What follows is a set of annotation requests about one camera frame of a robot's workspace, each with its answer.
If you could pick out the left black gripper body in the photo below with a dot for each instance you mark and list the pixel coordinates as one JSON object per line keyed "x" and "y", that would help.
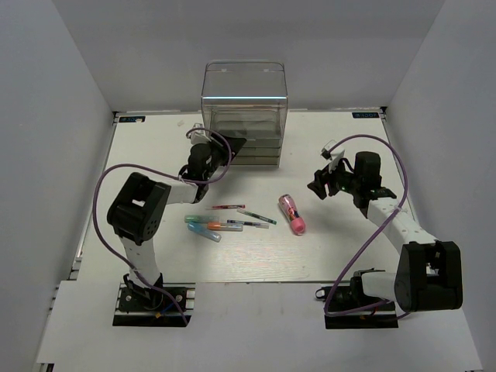
{"x": 219, "y": 156}

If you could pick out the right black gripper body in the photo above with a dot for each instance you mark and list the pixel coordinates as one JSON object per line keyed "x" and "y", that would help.
{"x": 339, "y": 179}

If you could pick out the clear plastic drawer organizer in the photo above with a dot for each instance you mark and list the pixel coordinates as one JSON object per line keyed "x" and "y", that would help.
{"x": 247, "y": 99}

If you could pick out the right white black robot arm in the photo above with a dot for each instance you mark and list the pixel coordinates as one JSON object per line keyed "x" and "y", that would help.
{"x": 429, "y": 273}

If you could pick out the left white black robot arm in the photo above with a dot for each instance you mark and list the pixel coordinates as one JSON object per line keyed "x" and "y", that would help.
{"x": 138, "y": 208}

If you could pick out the red gel pen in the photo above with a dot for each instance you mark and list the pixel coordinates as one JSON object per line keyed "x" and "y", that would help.
{"x": 227, "y": 207}

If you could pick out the green highlighter marker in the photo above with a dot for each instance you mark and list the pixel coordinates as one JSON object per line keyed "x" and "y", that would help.
{"x": 201, "y": 219}

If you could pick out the right blue table sticker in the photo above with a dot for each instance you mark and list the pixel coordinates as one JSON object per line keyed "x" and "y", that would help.
{"x": 365, "y": 115}

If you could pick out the blue table sticker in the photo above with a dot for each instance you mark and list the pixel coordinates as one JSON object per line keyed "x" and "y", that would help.
{"x": 365, "y": 115}
{"x": 131, "y": 119}

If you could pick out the orange highlighter marker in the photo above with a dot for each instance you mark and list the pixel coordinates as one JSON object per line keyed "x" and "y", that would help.
{"x": 224, "y": 227}

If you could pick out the blue gel pen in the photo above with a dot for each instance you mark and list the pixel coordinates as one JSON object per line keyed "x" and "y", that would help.
{"x": 259, "y": 225}

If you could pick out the blue highlighter marker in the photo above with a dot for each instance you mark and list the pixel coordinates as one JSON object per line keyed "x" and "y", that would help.
{"x": 200, "y": 230}

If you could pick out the green gel pen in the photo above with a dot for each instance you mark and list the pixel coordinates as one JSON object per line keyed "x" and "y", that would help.
{"x": 256, "y": 216}

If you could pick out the left blue table sticker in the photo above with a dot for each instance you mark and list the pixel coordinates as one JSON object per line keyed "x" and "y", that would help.
{"x": 131, "y": 119}

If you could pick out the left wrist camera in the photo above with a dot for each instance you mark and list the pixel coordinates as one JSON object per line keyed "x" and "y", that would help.
{"x": 198, "y": 134}

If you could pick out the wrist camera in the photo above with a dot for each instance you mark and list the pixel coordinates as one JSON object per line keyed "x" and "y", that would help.
{"x": 198, "y": 134}
{"x": 333, "y": 153}

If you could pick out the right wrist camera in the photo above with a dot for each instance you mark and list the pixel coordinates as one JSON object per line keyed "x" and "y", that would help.
{"x": 333, "y": 153}

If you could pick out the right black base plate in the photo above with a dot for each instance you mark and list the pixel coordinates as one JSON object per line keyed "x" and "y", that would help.
{"x": 350, "y": 313}

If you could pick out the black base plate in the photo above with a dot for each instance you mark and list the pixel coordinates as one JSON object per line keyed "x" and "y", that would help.
{"x": 350, "y": 313}
{"x": 131, "y": 310}

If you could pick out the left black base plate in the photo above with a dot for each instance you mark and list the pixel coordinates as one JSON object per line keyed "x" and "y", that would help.
{"x": 131, "y": 310}

